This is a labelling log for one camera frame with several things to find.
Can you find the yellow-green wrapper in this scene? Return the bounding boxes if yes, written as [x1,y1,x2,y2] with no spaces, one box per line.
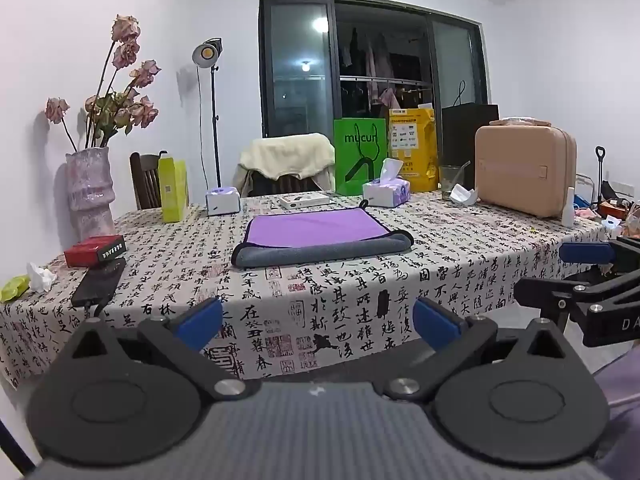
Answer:
[0,275,33,303]

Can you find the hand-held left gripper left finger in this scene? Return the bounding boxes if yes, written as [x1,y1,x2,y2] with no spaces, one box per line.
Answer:
[59,297,262,404]

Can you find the pink hard case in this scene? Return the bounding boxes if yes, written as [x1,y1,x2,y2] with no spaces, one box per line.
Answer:
[473,118,578,219]

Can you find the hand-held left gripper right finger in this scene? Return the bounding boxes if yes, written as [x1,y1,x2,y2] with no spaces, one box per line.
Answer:
[381,297,597,403]

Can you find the white crumpled paper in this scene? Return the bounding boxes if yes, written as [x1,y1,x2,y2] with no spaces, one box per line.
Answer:
[449,183,480,207]

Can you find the wooden chair with blanket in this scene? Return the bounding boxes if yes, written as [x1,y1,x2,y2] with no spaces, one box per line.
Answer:
[237,133,336,198]

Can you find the pink textured vase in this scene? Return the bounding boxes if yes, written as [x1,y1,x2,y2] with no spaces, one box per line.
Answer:
[65,146,117,242]

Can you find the yellow plastic bag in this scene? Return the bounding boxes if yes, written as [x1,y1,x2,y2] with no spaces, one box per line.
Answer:
[388,106,439,193]

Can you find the black folding trolley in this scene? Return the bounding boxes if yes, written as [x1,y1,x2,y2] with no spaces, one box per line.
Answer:
[575,146,621,209]

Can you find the studio light on stand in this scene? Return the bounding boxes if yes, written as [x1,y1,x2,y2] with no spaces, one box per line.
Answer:
[192,37,224,190]

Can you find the clear glass cup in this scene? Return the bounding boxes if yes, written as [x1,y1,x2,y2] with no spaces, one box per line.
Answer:
[439,161,472,201]

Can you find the green paper bag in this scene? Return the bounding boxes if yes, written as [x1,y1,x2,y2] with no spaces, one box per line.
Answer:
[333,117,389,197]

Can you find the black smartphone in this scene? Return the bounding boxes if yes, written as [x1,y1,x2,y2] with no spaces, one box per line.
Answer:
[70,257,127,308]

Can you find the black framed sliding window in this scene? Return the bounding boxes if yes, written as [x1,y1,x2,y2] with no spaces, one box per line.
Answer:
[257,0,488,139]

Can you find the cream blanket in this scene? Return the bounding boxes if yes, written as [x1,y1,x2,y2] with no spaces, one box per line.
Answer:
[239,133,335,181]

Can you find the dark wooden chair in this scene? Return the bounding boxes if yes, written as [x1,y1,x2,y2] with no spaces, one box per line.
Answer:
[129,151,169,211]

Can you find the black paper bag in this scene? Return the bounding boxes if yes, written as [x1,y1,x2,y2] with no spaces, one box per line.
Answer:
[441,80,500,189]

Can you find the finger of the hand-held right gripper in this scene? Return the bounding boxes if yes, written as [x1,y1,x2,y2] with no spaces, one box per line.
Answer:
[514,276,596,334]
[558,241,618,265]

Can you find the dried pink roses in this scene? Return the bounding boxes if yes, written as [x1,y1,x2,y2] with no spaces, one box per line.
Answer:
[45,14,162,152]

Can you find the crumpled white tissue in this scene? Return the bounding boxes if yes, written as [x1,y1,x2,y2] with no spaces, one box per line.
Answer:
[27,262,57,293]

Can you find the flat white box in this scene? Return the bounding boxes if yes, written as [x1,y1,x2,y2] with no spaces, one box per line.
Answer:
[278,193,332,209]

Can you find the yellow-green carton box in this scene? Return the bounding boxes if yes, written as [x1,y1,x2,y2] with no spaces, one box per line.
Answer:
[158,157,190,223]

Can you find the white and purple tissue box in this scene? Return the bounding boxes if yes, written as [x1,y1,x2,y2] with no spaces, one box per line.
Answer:
[205,186,241,217]

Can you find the red and black box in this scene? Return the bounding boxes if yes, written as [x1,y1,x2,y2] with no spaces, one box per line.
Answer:
[63,234,126,268]

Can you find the hanging clothes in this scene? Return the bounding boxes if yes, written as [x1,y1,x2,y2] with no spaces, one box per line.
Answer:
[338,26,424,109]

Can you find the purple and grey towel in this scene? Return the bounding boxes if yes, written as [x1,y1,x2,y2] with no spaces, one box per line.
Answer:
[232,200,415,268]

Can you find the purple soft tissue pack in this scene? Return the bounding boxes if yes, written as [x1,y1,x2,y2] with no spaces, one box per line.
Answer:
[362,158,412,209]

